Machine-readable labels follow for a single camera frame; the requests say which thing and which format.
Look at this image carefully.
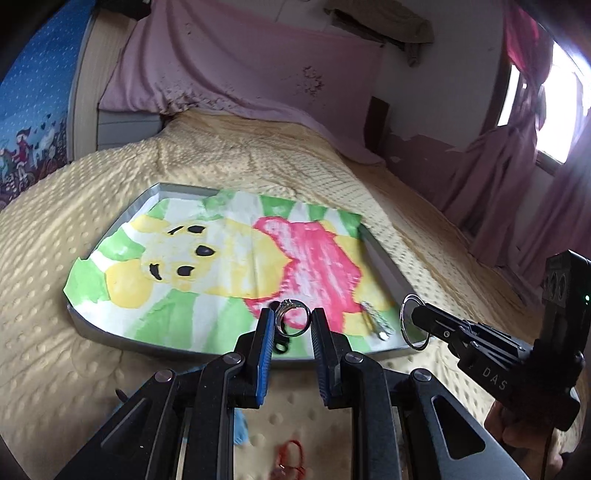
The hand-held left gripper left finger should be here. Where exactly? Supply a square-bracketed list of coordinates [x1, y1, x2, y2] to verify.
[53, 307, 278, 480]

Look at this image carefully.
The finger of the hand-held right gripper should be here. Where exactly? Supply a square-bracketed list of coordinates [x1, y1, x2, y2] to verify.
[412, 318, 465, 357]
[411, 302, 539, 354]

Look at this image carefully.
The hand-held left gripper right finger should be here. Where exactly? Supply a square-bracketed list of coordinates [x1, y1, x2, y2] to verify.
[310, 308, 532, 480]

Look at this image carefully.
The large silver hoop ring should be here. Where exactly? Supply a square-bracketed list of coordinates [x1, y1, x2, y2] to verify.
[400, 294, 434, 349]

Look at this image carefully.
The grey tray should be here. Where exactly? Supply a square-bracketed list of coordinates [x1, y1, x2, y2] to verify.
[67, 182, 432, 366]

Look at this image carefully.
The silver gem ring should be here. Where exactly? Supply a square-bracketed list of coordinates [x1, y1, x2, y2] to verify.
[274, 299, 311, 337]

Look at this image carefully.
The blue wrist watch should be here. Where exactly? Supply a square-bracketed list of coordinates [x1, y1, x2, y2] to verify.
[233, 410, 251, 448]

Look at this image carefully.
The red cord bracelet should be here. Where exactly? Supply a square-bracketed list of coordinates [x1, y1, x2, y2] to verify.
[271, 438, 308, 479]

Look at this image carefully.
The person's right hand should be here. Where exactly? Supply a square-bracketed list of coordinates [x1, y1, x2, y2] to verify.
[484, 401, 568, 472]

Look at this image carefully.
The painted bear paper sheet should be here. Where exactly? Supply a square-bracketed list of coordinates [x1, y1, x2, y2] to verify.
[62, 187, 399, 360]

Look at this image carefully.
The pink curtain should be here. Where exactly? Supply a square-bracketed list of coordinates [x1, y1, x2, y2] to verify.
[427, 0, 591, 274]

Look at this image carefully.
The brown wooden board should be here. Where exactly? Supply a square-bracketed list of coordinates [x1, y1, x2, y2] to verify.
[367, 97, 389, 157]

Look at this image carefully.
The yellow dotted blanket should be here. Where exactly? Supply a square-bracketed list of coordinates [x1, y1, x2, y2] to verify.
[0, 111, 568, 480]

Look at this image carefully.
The window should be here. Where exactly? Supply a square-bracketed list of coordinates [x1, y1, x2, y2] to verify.
[496, 41, 588, 176]

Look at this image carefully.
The grey cabinet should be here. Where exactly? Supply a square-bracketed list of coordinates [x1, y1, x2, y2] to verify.
[96, 108, 163, 151]

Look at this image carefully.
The beige cloth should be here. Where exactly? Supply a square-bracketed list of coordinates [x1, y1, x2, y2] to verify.
[323, 0, 435, 68]

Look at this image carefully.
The pink bed sheet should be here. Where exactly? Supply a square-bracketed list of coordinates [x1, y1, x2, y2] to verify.
[99, 0, 389, 165]

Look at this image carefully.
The wooden headboard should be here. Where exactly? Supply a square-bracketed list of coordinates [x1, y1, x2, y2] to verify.
[68, 9, 139, 163]

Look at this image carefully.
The blue printed cloth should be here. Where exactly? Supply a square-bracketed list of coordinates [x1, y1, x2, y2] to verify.
[0, 0, 94, 209]

